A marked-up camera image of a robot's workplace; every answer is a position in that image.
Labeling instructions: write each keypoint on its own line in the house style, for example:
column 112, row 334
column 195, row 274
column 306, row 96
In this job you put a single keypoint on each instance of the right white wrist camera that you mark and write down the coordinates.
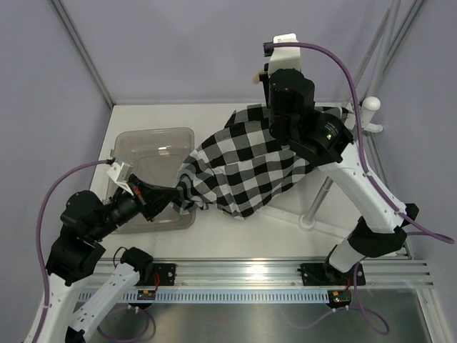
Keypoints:
column 282, row 57

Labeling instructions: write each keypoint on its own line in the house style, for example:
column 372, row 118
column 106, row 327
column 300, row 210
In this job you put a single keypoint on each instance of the white garment rack stand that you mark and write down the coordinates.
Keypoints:
column 325, row 142

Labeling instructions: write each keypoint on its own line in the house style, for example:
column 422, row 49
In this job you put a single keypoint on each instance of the beige wooden hanger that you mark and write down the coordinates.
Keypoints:
column 257, row 77

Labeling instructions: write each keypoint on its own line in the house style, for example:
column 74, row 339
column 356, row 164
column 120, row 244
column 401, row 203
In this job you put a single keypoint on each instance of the right corner frame post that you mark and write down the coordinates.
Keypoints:
column 386, row 44

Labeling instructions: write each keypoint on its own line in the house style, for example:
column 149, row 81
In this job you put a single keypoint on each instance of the white slotted cable duct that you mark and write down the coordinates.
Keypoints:
column 222, row 296

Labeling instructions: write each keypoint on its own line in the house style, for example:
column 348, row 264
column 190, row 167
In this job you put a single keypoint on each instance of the aluminium mounting rail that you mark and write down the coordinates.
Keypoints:
column 283, row 273

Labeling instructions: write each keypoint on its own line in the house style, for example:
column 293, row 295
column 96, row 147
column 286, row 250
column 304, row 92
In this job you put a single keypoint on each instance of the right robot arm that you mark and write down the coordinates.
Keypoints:
column 356, row 247

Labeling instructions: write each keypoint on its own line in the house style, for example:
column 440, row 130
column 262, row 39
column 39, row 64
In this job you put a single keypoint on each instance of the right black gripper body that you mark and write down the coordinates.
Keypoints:
column 265, row 77

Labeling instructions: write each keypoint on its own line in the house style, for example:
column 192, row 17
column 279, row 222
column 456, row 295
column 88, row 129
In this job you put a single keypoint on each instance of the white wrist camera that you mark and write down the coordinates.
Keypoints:
column 119, row 173
column 282, row 57

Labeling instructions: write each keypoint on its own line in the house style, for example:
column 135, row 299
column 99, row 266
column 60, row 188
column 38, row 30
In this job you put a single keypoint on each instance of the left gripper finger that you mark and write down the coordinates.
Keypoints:
column 159, row 194
column 159, row 211

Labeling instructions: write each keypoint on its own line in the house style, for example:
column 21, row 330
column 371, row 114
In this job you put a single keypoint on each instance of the black white checkered shirt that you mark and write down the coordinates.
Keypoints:
column 239, row 169

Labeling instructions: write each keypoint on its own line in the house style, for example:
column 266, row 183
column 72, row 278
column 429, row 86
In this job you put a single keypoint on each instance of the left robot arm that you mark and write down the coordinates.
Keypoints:
column 77, row 251

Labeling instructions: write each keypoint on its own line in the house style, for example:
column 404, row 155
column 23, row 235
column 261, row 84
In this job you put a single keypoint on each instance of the left corner frame post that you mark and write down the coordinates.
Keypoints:
column 70, row 28

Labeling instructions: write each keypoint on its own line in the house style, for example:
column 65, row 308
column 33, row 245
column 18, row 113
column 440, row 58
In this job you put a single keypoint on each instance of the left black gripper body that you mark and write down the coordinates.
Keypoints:
column 140, row 196

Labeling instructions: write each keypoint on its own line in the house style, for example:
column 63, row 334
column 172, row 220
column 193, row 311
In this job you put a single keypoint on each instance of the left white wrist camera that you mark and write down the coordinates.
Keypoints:
column 119, row 173

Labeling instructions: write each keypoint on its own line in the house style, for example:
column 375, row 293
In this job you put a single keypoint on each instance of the corner frame post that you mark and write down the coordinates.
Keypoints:
column 386, row 44
column 70, row 28

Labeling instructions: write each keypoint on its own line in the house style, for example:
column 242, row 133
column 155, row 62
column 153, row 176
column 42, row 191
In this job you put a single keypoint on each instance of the clear plastic bin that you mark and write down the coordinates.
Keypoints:
column 157, row 155

